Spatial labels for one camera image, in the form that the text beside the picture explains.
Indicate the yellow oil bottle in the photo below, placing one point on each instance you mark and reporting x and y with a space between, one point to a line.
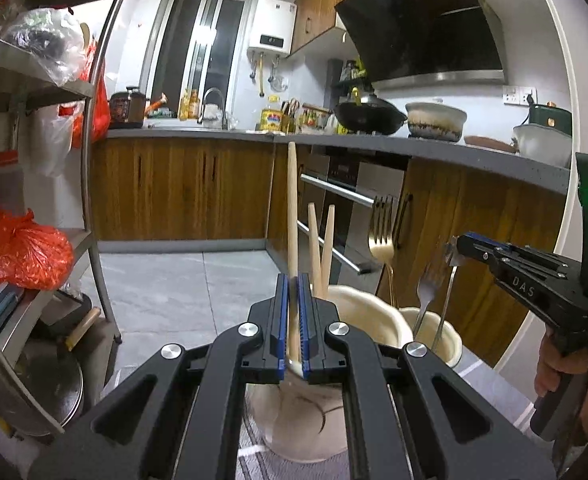
272 120

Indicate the wooden chopstick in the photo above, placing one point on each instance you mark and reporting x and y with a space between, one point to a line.
294 220
315 250
328 245

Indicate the white water heater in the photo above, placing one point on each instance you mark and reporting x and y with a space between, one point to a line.
273 25

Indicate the black wok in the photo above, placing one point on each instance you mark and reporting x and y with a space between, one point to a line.
371 115

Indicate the white cooking pot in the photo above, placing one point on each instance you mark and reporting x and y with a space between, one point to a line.
436 120

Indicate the white wall socket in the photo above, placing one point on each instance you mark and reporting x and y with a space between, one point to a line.
519 96

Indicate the black range hood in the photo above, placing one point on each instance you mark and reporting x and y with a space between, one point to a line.
424 25

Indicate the brown plate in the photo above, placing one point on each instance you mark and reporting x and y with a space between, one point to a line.
489 144

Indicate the white plastic bag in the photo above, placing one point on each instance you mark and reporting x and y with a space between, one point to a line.
51 140

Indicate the condiment rack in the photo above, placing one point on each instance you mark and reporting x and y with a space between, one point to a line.
306 117

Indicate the metal faucet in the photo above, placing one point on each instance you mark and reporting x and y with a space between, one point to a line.
213 105

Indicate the hanging red plastic bag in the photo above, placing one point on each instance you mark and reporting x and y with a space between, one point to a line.
98 105

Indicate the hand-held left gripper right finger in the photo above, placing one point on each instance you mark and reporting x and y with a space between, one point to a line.
303 330

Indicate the gold fork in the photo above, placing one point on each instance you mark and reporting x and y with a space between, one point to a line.
381 235

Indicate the dark rice cooker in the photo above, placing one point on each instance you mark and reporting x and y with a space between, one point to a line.
127 110

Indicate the silver fork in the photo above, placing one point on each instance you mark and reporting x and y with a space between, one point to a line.
428 282

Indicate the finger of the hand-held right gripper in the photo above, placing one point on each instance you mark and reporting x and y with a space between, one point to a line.
514 250
476 259

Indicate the built-in steel oven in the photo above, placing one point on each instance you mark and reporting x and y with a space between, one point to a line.
354 185

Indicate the dark green kettle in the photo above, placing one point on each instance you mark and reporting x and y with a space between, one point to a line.
549 117

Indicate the wooden wall cabinet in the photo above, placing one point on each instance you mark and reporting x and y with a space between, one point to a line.
324 0

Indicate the metal shelf rack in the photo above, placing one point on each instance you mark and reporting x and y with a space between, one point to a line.
48 95

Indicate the clear plastic bag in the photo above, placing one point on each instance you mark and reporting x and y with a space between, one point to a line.
48 40

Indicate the white floral ceramic utensil holder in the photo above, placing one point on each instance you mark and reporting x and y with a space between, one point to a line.
374 320

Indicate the person's right hand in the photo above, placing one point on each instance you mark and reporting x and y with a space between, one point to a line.
549 372

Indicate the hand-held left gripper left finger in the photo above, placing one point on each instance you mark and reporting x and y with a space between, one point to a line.
284 330

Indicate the wooden kitchen cabinet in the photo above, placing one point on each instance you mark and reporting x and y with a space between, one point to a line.
173 185

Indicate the amber condiment bottles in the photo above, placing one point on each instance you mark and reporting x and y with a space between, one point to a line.
189 105

